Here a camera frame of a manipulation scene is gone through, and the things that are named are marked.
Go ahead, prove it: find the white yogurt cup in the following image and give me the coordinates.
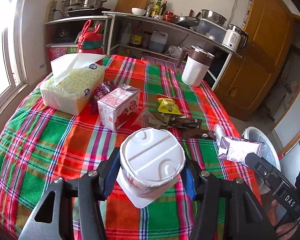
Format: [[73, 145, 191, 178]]
[[116, 127, 186, 209]]

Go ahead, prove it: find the purple white milk carton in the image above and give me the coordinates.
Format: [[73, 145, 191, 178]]
[[217, 137, 263, 166]]

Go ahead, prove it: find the red white milk carton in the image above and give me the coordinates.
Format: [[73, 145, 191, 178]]
[[97, 85, 140, 132]]

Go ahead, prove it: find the clear plastic bag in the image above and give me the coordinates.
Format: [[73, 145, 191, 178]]
[[214, 124, 225, 147]]

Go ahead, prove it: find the olive green wrapper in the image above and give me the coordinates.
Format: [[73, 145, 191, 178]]
[[152, 112, 171, 126]]

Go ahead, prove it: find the purple snack packet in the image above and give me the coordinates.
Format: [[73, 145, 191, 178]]
[[91, 81, 115, 113]]

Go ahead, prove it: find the brown coffee sachet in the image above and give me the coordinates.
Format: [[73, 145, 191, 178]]
[[181, 128, 216, 140], [168, 116, 202, 129]]

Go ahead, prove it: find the yellow snack packet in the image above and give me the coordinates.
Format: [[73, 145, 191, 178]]
[[157, 94, 182, 115]]

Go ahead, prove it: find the clear plastic cup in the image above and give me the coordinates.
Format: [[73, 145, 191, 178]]
[[133, 109, 164, 129]]

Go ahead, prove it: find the white trash bin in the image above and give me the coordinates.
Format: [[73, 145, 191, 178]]
[[242, 126, 281, 195]]

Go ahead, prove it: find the white metal kitchen shelf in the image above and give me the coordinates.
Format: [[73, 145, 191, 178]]
[[45, 11, 237, 89]]

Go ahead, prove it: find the person's right hand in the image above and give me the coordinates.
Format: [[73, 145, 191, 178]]
[[266, 199, 300, 238]]

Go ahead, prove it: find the yellow tissue pack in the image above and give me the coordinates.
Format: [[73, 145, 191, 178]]
[[40, 53, 106, 116]]

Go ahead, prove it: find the red kids water bottle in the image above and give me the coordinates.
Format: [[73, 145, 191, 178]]
[[77, 20, 104, 55]]

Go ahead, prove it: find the pink lidded storage box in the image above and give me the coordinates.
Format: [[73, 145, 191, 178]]
[[141, 56, 185, 73]]

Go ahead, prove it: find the soy sauce bottle on shelf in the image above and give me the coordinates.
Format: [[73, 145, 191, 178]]
[[129, 21, 143, 47]]

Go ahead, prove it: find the white plastic jug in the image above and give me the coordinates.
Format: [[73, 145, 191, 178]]
[[148, 30, 168, 53]]

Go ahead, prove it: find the white brown lidded mug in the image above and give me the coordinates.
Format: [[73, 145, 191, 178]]
[[176, 46, 215, 87]]

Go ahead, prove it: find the white electric kettle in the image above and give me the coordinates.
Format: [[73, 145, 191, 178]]
[[222, 24, 249, 51]]

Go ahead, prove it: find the power strip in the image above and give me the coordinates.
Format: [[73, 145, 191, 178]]
[[46, 0, 57, 22]]

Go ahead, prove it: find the wooden door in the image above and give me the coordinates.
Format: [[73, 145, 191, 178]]
[[215, 0, 294, 121]]

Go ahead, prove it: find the white ceramic bowl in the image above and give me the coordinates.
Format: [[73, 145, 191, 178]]
[[132, 8, 147, 16]]

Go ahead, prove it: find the stainless steamer pot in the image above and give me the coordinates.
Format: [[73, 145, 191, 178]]
[[62, 0, 107, 12]]

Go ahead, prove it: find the red lid jar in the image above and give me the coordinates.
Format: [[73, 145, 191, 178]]
[[163, 11, 174, 23]]

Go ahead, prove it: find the green cap sauce bottle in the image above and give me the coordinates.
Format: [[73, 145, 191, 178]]
[[151, 0, 162, 18]]

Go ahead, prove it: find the steel frying pan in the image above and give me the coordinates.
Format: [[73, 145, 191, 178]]
[[173, 10, 201, 29]]

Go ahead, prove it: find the clear storage container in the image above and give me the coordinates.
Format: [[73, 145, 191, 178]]
[[196, 19, 226, 43]]

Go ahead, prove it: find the dark soy sauce bottle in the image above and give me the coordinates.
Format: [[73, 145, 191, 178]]
[[159, 0, 167, 16]]

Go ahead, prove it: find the stainless steel bowl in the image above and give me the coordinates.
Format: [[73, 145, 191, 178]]
[[201, 9, 226, 27]]

